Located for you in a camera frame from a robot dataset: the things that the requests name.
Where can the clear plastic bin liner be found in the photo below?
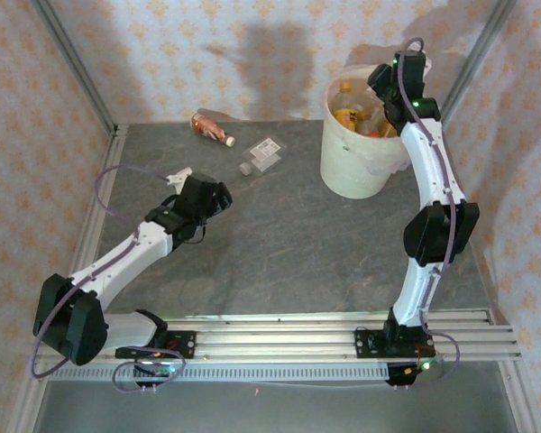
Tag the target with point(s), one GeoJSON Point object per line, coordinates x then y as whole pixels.
{"type": "Point", "coordinates": [383, 159]}

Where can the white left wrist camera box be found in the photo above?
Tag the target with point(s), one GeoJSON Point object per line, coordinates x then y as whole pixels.
{"type": "Point", "coordinates": [180, 177]}

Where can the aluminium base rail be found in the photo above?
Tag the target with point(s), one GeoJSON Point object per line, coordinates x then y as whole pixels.
{"type": "Point", "coordinates": [275, 343]}

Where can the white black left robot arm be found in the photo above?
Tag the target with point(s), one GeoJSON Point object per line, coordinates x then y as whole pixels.
{"type": "Point", "coordinates": [131, 252]}

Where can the brown bottle cream cap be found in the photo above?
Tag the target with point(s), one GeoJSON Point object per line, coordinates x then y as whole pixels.
{"type": "Point", "coordinates": [205, 125]}

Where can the white ribbed plastic bin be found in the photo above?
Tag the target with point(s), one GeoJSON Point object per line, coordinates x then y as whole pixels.
{"type": "Point", "coordinates": [347, 167]}

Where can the aluminium side rail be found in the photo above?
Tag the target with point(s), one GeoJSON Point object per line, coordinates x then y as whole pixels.
{"type": "Point", "coordinates": [112, 158]}

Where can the black controller board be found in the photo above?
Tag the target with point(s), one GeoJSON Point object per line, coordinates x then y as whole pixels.
{"type": "Point", "coordinates": [406, 372]}
{"type": "Point", "coordinates": [155, 371]}

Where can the flat clear bottle white label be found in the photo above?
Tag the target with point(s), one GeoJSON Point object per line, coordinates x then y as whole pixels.
{"type": "Point", "coordinates": [266, 151]}

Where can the yellow orange juice bottle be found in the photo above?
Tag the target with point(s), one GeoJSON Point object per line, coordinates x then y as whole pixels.
{"type": "Point", "coordinates": [345, 116]}

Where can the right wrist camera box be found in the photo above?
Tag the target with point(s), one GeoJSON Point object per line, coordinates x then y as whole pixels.
{"type": "Point", "coordinates": [428, 63]}

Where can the aluminium frame post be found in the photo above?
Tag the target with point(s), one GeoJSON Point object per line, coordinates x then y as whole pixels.
{"type": "Point", "coordinates": [475, 58]}
{"type": "Point", "coordinates": [72, 58]}
{"type": "Point", "coordinates": [523, 406]}
{"type": "Point", "coordinates": [24, 410]}

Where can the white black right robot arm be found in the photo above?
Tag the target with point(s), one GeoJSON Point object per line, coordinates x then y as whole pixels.
{"type": "Point", "coordinates": [428, 162]}

